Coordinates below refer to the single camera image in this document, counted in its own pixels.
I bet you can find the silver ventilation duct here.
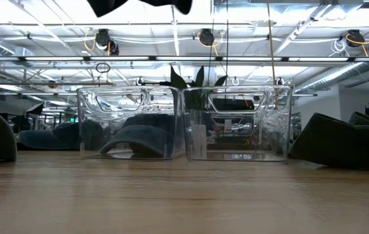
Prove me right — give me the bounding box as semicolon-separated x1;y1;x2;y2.
296;40;369;95

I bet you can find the blue corduroy baseball cap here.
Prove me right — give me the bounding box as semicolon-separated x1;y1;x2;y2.
99;112;176;159
86;0;194;18
18;119;105;151

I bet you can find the black power cable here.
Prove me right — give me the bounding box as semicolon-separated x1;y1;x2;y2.
224;0;230;86

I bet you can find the long ceiling light strip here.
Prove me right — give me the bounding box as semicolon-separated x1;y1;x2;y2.
0;55;369;63

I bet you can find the black ceiling cable reel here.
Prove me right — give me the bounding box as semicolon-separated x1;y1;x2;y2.
94;28;120;56
197;28;216;47
346;29;366;48

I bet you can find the clear plastic bin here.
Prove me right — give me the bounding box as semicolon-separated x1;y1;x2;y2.
76;85;185;161
181;84;294;163

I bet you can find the green plant in white pot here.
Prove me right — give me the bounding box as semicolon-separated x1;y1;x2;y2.
170;64;229;160

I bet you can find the yellow extension cable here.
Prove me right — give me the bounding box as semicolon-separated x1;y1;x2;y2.
266;0;277;111

